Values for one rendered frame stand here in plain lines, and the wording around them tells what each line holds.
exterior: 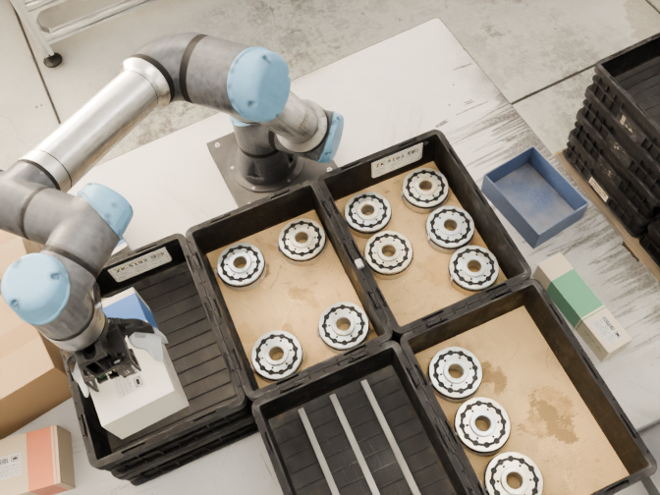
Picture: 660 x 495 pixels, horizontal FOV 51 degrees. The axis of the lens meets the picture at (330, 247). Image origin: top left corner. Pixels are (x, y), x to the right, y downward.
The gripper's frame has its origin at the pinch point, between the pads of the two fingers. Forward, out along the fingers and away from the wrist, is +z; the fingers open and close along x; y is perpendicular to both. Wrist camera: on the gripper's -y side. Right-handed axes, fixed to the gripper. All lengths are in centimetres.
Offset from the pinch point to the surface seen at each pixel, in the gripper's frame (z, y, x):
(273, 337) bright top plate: 25.1, -1.6, 23.8
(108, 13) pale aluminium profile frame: 99, -194, 24
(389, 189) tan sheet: 28, -23, 62
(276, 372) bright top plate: 25.0, 5.4, 21.3
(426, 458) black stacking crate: 28, 33, 39
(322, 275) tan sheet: 28.0, -10.4, 39.1
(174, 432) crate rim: 17.9, 9.2, 0.2
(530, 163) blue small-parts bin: 40, -18, 100
